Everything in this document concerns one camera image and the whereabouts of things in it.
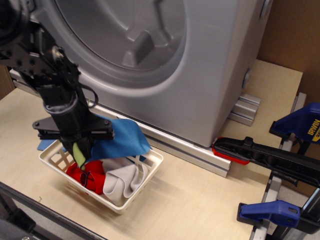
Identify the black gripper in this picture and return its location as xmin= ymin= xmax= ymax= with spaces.
xmin=32 ymin=102 xmax=115 ymax=165

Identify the green cloth with black trim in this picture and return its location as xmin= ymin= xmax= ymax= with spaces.
xmin=72 ymin=142 xmax=86 ymax=170

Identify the large blue cloth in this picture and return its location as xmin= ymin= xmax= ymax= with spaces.
xmin=88 ymin=119 xmax=151 ymax=162

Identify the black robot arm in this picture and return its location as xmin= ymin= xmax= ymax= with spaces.
xmin=0 ymin=0 xmax=115 ymax=169

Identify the white plastic laundry basket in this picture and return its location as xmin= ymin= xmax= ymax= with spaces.
xmin=39 ymin=140 xmax=164 ymax=215

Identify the grey toy washing machine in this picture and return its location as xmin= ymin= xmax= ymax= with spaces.
xmin=26 ymin=0 xmax=273 ymax=147

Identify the light blue cloth on table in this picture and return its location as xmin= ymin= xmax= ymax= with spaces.
xmin=37 ymin=139 xmax=55 ymax=151

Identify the red cloth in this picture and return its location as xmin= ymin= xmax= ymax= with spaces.
xmin=66 ymin=160 xmax=106 ymax=195

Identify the light grey cloth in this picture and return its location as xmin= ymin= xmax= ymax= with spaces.
xmin=102 ymin=157 xmax=149 ymax=207

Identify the aluminium extrusion side block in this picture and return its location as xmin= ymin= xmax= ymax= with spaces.
xmin=228 ymin=93 xmax=261 ymax=126

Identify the blue clamp lower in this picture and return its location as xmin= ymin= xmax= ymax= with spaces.
xmin=236 ymin=200 xmax=320 ymax=235

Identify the black and red bar clamp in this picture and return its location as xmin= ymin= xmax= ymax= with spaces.
xmin=212 ymin=137 xmax=320 ymax=188

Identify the blue Irwin clamp upper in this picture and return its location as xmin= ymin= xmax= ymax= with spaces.
xmin=269 ymin=102 xmax=320 ymax=145

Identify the brown cardboard panel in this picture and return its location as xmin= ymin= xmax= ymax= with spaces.
xmin=258 ymin=0 xmax=320 ymax=103

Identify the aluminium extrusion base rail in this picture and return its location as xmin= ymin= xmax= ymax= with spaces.
xmin=9 ymin=70 xmax=231 ymax=178

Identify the black metal table frame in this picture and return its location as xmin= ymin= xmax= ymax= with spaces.
xmin=0 ymin=182 xmax=104 ymax=240

